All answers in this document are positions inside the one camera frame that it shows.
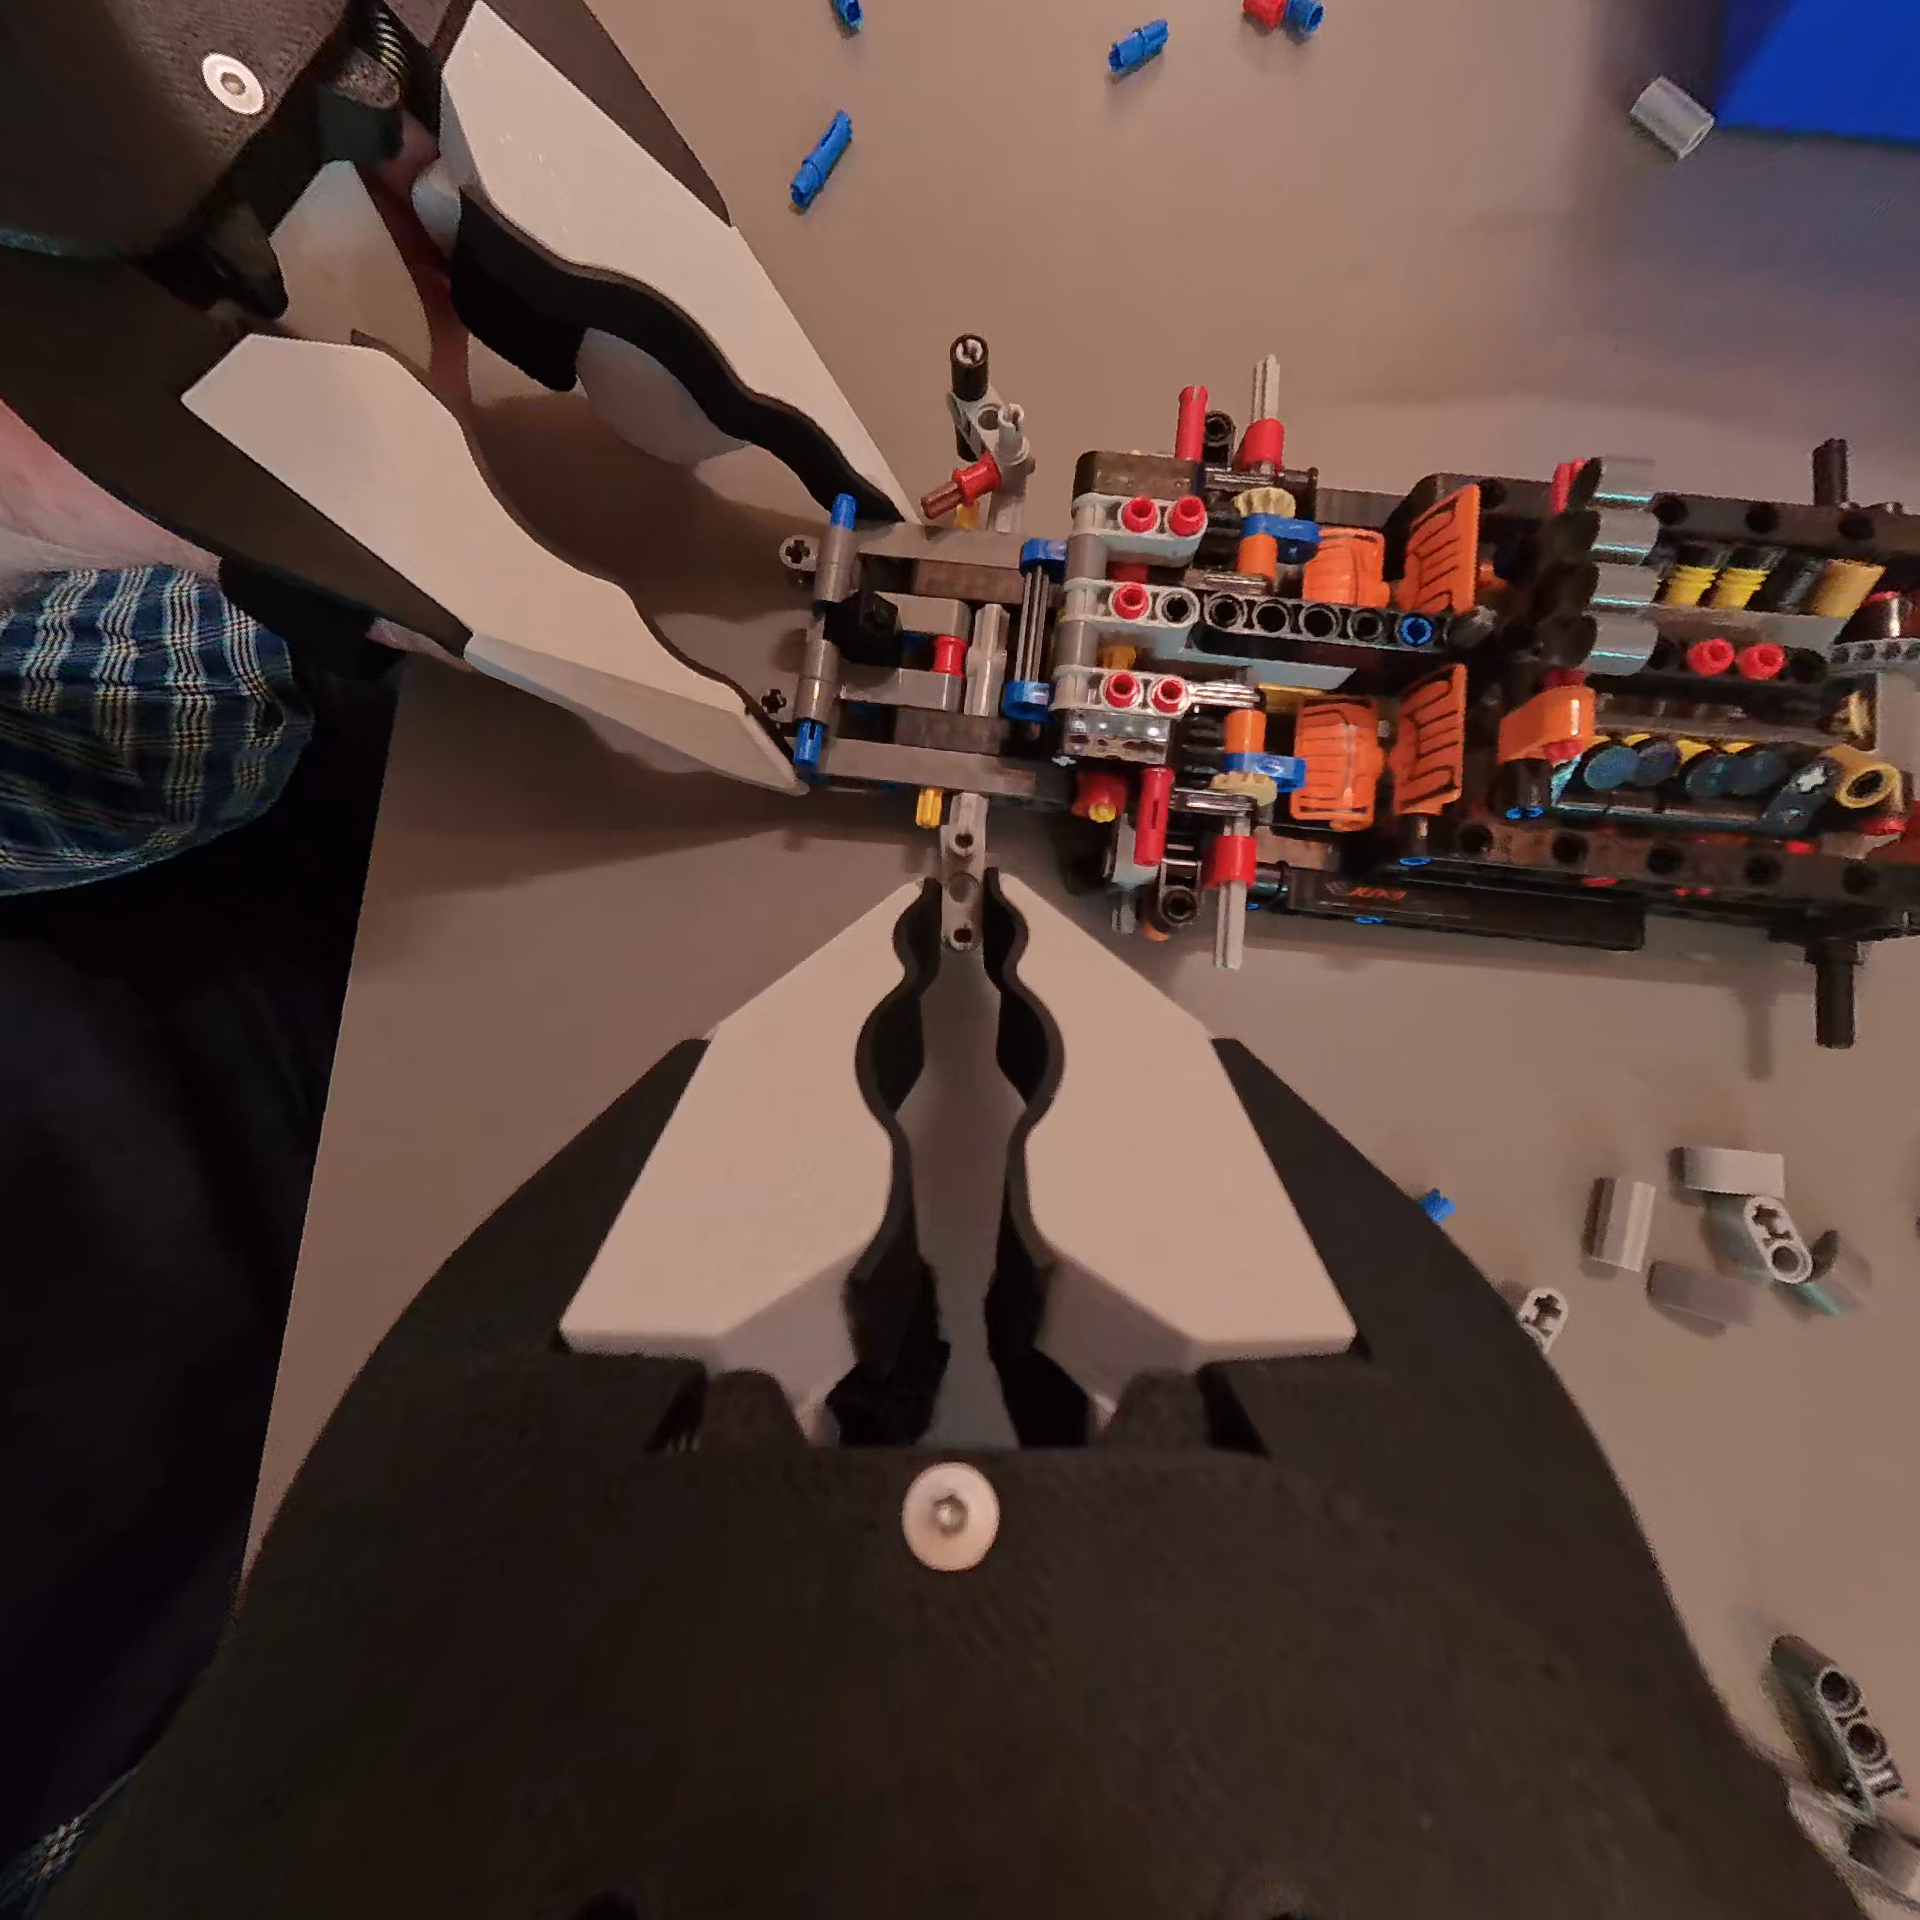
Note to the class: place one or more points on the grey lego piece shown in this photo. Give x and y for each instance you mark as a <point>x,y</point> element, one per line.
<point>1873,1869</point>

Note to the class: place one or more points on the person's dark trousers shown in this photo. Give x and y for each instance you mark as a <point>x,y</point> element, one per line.
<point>150,1200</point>

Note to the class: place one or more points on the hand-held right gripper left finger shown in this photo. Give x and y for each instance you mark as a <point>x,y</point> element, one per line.
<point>720,1184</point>

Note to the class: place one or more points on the person's left hand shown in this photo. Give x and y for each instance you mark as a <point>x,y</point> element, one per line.
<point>43,511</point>

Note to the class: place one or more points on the person's plaid shirt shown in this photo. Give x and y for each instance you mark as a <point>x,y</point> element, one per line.
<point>31,1878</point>

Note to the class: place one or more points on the light grey lego connector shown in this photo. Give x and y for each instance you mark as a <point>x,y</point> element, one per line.
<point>1542,1310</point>

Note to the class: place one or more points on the grey lego connector with pins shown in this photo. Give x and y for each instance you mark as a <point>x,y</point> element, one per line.
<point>963,901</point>

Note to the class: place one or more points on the dark lego piece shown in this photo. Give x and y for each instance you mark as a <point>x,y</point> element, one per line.
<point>1839,1278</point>

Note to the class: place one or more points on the blue plastic bin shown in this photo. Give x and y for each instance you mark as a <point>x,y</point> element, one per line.
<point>1822,60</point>

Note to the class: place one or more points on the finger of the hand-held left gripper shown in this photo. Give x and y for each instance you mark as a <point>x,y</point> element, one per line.
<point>630,194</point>
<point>451,525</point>

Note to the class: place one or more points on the dark grey lego beam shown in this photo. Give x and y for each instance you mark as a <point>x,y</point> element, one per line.
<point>1839,1717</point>

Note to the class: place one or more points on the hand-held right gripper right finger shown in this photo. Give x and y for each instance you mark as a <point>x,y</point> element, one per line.
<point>1184,1200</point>

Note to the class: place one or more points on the lego car chassis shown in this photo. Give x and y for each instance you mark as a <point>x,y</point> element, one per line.
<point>1349,646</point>

